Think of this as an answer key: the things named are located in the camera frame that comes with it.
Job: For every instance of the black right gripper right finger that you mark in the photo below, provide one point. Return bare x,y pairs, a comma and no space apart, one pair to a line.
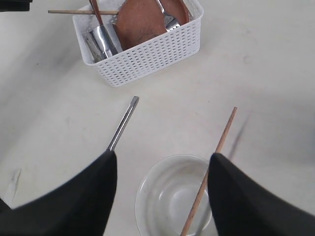
242,207

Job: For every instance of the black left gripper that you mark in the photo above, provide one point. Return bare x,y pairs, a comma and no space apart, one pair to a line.
15,5

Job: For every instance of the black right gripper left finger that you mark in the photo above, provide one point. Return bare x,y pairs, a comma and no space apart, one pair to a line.
80,207

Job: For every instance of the white ceramic bowl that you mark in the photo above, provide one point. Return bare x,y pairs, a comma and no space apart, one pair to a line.
166,194

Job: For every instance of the silver table knife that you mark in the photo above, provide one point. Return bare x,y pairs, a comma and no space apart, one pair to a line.
123,123

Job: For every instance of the wooden handled metal scoop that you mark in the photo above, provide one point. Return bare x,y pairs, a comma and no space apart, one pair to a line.
102,41

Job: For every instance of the brown round plate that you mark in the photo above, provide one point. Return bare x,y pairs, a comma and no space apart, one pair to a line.
139,21

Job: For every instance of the white perforated plastic basket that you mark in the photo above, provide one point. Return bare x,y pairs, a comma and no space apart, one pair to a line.
147,57

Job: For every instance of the silver fork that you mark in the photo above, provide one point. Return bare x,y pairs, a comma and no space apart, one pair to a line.
170,22

